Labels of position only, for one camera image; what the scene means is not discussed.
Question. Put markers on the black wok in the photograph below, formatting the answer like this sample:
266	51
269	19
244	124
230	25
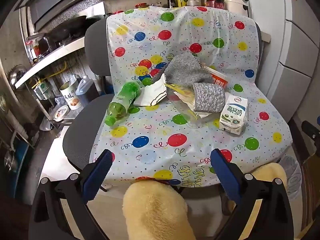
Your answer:
67	31

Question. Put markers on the grey refrigerator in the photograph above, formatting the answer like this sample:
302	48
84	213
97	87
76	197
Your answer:
295	55

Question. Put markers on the red condiment jar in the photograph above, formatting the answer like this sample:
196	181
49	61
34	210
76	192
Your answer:
35	48

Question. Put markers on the white green wall device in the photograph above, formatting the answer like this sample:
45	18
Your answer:
42	90

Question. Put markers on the blue cap plastic jug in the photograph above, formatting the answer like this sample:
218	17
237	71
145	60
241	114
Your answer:
83	87

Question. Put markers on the white green milk carton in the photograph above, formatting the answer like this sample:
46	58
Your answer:
232	115

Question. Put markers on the steel pot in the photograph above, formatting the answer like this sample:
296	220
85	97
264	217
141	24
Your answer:
10	160

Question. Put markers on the grey office chair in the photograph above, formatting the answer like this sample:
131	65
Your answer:
96	47

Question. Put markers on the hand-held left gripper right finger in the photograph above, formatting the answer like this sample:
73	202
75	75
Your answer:
225	177

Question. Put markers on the green plastic bottle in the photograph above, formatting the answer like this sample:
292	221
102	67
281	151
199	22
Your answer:
122	100

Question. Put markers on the steel range hood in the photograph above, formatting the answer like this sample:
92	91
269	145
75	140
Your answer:
57	0

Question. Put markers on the silver bubble wrap pouch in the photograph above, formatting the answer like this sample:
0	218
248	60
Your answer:
207	97

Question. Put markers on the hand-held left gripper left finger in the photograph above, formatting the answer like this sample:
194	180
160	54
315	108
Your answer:
100	175

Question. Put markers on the metal colander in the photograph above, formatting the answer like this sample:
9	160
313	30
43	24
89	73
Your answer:
17	73

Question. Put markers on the grey knit cloth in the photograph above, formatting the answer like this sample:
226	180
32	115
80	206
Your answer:
185	70

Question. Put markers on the white kitchen counter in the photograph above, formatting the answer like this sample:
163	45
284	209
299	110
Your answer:
50	56

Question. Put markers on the trash bin with plastic liner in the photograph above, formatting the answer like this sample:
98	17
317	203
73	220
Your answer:
293	175

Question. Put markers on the clear plastic bag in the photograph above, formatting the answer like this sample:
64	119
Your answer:
182	115

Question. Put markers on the white paper bag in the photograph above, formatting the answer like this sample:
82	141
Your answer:
152	92

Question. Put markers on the balloon print plastic tablecloth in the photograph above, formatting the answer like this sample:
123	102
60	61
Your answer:
155	45

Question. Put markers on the brown wooden door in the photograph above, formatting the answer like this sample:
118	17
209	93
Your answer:
310	180

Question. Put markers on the yellow plastic wrapper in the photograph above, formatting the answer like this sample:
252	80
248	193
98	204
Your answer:
175	87

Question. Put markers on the white yellow tin can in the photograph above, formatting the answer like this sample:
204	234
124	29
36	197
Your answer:
71	97

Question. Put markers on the orange instant noodle bowl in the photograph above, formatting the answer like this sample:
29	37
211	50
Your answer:
220	81

